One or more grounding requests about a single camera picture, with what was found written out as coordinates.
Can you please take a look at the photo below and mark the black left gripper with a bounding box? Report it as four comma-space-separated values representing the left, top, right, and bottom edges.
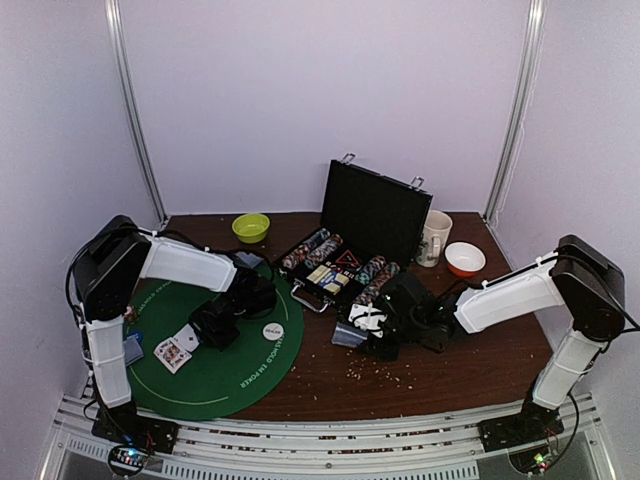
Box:
187, 294, 250, 351

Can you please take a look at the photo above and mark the face-up ace diamond card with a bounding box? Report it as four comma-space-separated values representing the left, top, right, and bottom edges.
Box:
174, 324, 200, 352

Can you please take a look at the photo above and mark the face-up king card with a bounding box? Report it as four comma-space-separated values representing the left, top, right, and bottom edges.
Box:
154, 337, 192, 374

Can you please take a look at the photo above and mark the white dealer button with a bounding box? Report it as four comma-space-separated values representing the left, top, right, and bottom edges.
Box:
262, 322, 285, 341

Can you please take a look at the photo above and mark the blue small blind button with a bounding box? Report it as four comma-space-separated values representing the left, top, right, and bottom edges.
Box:
127, 331, 143, 343

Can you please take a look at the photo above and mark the grey playing card deck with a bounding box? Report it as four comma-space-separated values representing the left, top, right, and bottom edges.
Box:
331, 322, 368, 348

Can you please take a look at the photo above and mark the small poker chip stack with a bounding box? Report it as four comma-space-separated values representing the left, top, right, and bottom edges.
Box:
124, 305, 138, 323

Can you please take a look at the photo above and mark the dealt card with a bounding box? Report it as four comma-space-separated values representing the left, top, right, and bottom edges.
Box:
233, 251, 263, 269
123, 337, 144, 367

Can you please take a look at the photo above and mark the black poker chip case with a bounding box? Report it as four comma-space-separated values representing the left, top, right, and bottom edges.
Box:
276, 154, 433, 314

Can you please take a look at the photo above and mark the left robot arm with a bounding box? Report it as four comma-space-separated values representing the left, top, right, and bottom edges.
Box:
65, 215, 238, 444

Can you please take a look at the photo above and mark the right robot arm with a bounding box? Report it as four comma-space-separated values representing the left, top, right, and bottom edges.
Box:
348, 235, 632, 442

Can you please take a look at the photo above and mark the green round poker mat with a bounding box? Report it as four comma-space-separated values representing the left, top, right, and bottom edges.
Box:
124, 275, 304, 421

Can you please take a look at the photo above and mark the poker chip row right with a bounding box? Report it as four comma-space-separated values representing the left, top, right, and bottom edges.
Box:
353, 256, 401, 306

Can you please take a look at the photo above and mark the poker chip row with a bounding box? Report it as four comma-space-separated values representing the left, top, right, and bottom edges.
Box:
282, 228, 330, 270
304, 234, 343, 268
353, 256, 401, 306

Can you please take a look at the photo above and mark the orange white bowl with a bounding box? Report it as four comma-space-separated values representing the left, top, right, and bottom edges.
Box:
444, 242, 486, 278

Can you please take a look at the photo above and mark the poker chip row far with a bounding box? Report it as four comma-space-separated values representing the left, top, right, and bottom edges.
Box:
282, 228, 330, 270

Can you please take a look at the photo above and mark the beige cup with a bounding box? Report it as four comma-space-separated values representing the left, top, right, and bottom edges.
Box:
416, 210, 453, 268

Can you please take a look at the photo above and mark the lime green bowl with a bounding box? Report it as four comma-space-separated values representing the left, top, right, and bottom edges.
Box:
232, 213, 271, 244

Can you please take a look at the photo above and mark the blue boxed card deck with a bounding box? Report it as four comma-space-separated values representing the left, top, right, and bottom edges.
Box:
307, 265, 350, 294

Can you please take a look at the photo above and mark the black red triangle token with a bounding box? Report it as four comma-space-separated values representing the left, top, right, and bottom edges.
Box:
335, 250, 360, 271

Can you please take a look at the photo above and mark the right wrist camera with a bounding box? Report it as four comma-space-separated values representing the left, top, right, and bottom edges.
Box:
379, 272, 435, 317

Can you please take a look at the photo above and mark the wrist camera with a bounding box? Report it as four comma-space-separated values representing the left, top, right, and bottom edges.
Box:
232, 277, 277, 318
379, 272, 435, 317

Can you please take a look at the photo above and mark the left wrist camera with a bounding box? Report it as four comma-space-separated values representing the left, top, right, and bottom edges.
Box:
232, 277, 277, 318

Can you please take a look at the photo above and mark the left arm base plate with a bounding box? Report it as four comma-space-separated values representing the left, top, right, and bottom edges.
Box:
91, 417, 179, 454

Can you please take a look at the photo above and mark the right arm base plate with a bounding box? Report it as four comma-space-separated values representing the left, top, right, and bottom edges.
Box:
478, 413, 564, 452

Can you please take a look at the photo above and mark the right black cable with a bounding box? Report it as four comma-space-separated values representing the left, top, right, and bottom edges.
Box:
559, 254, 640, 334

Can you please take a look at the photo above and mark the left aluminium post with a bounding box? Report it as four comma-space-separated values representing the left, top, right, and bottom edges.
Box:
104, 0, 169, 225

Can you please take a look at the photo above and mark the aluminium post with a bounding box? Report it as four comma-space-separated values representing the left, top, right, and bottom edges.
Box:
484, 0, 547, 228
104, 0, 169, 225

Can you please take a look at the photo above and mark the right aluminium post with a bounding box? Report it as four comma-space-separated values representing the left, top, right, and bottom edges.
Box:
484, 0, 547, 228

